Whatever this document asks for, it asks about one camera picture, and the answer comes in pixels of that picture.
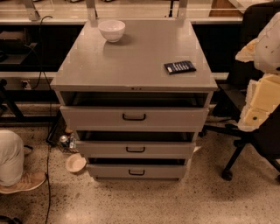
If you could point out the plastic bottle on floor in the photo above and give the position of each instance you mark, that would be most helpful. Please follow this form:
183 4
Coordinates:
72 142

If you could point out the tan sneaker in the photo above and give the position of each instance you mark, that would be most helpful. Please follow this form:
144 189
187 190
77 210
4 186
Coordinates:
28 182

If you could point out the beige trousers leg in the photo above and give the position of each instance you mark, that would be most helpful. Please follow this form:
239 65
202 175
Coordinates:
11 158

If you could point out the white ceramic bowl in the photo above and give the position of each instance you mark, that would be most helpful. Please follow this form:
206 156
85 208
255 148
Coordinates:
112 30

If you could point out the small bowl on floor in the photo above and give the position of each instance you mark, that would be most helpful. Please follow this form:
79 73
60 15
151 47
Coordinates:
75 163

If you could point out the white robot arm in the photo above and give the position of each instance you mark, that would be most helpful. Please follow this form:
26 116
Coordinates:
264 50

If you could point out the grey bottom drawer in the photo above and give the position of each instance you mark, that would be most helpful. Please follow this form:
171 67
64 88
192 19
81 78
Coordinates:
128 171

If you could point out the dark blue snack packet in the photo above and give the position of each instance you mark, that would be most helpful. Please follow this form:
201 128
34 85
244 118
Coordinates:
180 67

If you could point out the grey drawer cabinet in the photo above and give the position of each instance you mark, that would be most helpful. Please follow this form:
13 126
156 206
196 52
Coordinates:
131 73

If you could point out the black office chair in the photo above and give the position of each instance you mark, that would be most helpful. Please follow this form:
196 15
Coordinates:
232 96

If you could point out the wall power outlet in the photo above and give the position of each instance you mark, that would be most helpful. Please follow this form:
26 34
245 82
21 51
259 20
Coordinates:
26 84

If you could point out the grey middle drawer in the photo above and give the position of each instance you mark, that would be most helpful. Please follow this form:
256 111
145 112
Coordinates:
116 149

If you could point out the soda can on floor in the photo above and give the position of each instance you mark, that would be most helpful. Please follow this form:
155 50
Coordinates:
64 141

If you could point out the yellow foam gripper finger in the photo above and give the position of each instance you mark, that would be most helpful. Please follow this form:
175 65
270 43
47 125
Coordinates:
251 119

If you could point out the grey top drawer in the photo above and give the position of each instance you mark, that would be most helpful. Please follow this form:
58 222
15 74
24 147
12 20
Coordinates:
134 119

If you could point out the grey drawer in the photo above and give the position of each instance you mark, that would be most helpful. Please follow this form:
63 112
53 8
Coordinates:
116 149
134 119
128 171

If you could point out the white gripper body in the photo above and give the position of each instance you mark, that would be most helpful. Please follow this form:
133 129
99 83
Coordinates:
269 48

